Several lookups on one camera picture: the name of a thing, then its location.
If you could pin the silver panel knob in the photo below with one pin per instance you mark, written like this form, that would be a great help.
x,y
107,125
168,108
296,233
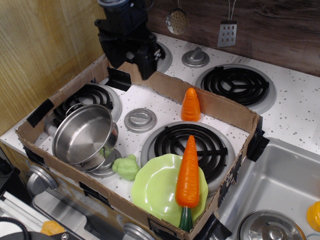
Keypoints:
x,y
39,181
134,232

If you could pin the steel lid in sink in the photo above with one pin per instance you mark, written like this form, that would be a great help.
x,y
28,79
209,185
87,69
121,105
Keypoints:
x,y
269,225

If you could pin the stainless steel pot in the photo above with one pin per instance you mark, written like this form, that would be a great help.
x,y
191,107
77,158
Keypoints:
x,y
86,139

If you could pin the front left black burner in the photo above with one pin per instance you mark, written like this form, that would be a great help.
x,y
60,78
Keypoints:
x,y
91,93

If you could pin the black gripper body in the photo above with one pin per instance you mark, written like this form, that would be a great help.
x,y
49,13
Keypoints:
x,y
125,19

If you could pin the silver front panel knob right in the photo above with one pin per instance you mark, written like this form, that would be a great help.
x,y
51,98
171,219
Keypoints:
x,y
134,232

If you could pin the front right black burner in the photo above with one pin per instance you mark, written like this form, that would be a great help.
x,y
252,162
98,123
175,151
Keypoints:
x,y
215,152

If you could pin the brown cardboard fence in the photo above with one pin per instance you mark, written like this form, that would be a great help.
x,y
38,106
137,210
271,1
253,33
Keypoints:
x,y
216,106

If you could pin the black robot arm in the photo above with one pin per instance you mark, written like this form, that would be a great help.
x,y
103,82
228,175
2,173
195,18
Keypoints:
x,y
124,36

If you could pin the back left black burner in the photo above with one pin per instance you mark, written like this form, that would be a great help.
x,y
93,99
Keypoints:
x,y
164,62

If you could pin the yellow toy in sink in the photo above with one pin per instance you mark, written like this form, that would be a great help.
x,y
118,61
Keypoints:
x,y
313,216

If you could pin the silver centre stove knob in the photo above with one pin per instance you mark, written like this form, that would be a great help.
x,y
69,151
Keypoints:
x,y
140,120

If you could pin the silver back stove knob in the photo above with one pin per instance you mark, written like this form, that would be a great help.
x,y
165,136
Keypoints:
x,y
196,58

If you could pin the back right black burner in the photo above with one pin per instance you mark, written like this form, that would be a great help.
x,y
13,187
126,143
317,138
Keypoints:
x,y
243,84

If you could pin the short orange carrot tip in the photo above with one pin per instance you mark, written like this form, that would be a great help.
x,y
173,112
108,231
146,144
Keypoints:
x,y
190,110

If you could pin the silver stove knob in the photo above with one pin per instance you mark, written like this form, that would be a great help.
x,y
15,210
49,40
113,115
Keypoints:
x,y
140,120
196,58

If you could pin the grey toy sink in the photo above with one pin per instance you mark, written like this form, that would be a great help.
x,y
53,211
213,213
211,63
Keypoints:
x,y
284,179

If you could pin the light green plastic plate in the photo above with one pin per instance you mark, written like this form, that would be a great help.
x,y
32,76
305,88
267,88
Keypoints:
x,y
154,188

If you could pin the light green toy vegetable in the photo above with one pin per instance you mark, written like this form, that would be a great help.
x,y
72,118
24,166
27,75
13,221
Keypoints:
x,y
127,167

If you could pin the orange toy carrot green stem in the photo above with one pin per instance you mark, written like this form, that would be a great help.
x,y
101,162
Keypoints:
x,y
187,192

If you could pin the silver front panel knob left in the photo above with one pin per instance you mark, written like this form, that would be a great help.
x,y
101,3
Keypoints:
x,y
39,181

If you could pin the black burner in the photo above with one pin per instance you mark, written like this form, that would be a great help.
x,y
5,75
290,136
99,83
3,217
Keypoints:
x,y
164,62
91,93
215,152
243,84

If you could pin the hanging perforated metal spoon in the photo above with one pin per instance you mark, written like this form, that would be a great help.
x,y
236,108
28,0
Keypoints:
x,y
177,20

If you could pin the orange object bottom left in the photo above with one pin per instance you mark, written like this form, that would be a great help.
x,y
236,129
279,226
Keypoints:
x,y
51,228

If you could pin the hanging slotted metal spatula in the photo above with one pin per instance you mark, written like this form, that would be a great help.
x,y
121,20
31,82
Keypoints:
x,y
228,28

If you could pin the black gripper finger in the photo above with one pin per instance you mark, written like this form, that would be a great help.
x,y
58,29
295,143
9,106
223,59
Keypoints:
x,y
147,59
115,50

